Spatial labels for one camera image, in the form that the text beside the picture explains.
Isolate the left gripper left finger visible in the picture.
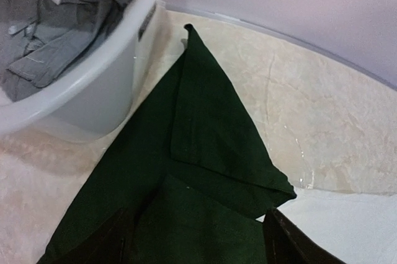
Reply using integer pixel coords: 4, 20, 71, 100
55, 208, 134, 264

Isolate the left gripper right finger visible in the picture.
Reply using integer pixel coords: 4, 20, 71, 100
262, 208, 344, 264

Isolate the white cloth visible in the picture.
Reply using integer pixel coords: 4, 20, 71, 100
38, 23, 397, 264

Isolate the white laundry basket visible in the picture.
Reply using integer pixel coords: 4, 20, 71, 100
1, 0, 164, 142

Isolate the grey cloth in basket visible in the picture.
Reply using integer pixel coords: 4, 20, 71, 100
1, 0, 133, 102

